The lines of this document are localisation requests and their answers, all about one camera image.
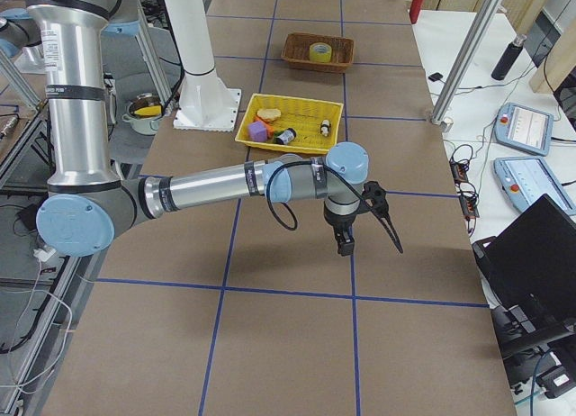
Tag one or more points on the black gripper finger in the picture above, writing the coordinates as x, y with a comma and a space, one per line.
386, 221

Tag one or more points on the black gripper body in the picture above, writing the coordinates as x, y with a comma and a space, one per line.
340, 228

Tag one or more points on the clear tape roll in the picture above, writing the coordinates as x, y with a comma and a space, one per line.
320, 52

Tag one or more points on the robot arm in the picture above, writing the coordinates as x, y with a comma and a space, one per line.
89, 205

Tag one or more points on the yellow woven basket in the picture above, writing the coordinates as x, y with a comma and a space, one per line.
304, 115

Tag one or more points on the brown wicker basket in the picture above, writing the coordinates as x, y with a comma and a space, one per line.
296, 52

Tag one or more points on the panda figurine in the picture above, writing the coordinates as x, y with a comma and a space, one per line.
325, 128

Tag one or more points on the small black-capped bottle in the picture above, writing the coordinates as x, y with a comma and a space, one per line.
285, 137

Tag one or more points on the orange toy carrot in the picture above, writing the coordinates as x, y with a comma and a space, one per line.
269, 128

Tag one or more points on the toy bread croissant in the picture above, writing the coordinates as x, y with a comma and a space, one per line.
268, 114

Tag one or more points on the purple foam cube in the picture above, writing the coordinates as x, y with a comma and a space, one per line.
257, 132

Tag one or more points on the small black puck device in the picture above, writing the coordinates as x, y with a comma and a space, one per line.
435, 77

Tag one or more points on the near teach pendant tablet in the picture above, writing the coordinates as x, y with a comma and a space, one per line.
525, 179

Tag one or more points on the teach pendant tablet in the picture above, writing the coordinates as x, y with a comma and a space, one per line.
524, 128
525, 179

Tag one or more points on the black laptop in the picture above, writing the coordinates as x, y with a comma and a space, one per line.
530, 267

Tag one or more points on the far teach pendant tablet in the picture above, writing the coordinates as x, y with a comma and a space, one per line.
524, 128

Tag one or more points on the black water bottle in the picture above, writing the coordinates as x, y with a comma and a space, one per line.
508, 57

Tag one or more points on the red cylinder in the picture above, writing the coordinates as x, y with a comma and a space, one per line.
414, 10

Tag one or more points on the steel bowl with corn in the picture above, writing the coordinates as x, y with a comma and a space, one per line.
144, 113

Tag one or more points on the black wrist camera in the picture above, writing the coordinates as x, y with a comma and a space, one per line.
345, 243

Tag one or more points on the aluminium frame post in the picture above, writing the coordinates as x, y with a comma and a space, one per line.
464, 58

